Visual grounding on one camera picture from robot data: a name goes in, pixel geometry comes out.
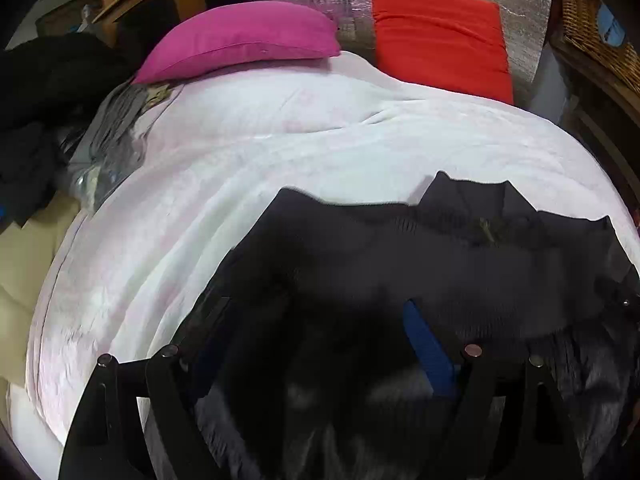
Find black quilted jacket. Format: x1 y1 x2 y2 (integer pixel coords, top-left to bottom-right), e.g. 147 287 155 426
146 174 639 479

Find black clothes pile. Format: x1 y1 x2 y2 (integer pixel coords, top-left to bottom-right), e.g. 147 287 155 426
1 32 132 226

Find white pink bed blanket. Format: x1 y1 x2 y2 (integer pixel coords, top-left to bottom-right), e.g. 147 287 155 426
24 50 640 480

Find cream sofa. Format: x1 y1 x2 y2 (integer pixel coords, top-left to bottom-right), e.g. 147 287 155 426
1 193 87 437

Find grey folded garment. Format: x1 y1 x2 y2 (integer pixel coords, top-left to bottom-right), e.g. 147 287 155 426
56 81 174 214

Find wooden side table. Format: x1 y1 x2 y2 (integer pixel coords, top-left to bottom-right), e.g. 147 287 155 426
550 32 639 216

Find magenta pillow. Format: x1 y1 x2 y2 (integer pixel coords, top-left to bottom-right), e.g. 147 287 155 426
134 1 341 84

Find red pillow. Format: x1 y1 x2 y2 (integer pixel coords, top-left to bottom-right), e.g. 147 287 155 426
371 0 514 105

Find blue cloth in basket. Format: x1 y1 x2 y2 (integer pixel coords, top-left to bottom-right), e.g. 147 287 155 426
597 3 626 48

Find wicker basket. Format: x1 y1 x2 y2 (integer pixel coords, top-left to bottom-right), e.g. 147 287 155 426
559 0 639 94

